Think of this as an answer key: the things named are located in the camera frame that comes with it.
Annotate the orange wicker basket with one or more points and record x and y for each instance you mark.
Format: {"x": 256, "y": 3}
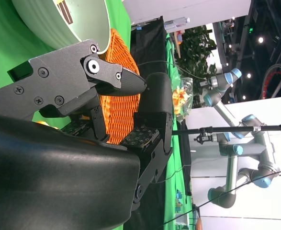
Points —
{"x": 121, "y": 112}

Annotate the black backdrop cloth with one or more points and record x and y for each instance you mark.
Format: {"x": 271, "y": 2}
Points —
{"x": 149, "y": 48}

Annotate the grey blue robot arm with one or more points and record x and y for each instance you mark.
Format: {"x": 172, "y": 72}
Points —
{"x": 224, "y": 81}
{"x": 231, "y": 172}

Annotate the green leafy plant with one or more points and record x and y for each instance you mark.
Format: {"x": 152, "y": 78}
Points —
{"x": 195, "y": 52}

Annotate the brown chocolate cake slice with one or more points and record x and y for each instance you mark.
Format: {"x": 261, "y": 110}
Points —
{"x": 67, "y": 14}

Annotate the green tablecloth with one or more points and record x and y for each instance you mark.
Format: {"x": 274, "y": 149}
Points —
{"x": 176, "y": 167}
{"x": 1, "y": 48}

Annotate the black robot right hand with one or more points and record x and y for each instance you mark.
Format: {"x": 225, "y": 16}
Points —
{"x": 59, "y": 172}

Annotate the long black pole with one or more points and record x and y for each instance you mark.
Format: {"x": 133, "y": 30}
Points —
{"x": 226, "y": 129}

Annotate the clear bag of bread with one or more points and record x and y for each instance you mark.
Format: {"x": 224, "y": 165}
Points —
{"x": 182, "y": 98}

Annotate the grey round bowl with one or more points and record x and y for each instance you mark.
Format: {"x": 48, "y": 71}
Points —
{"x": 87, "y": 19}

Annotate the red black wheel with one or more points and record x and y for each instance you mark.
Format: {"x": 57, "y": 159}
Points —
{"x": 276, "y": 74}

